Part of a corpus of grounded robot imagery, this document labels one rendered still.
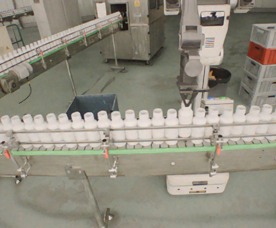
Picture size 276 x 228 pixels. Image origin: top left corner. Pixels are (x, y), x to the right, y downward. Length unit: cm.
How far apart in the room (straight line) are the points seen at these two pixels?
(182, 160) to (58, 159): 58
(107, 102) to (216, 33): 87
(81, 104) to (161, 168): 84
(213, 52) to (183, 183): 104
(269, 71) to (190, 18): 246
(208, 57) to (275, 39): 167
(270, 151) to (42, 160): 108
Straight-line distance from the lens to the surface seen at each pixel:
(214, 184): 184
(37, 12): 683
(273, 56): 303
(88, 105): 153
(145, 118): 80
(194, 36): 70
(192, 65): 65
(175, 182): 172
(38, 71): 253
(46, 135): 97
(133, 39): 450
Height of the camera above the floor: 162
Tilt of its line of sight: 34 degrees down
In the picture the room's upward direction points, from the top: 5 degrees counter-clockwise
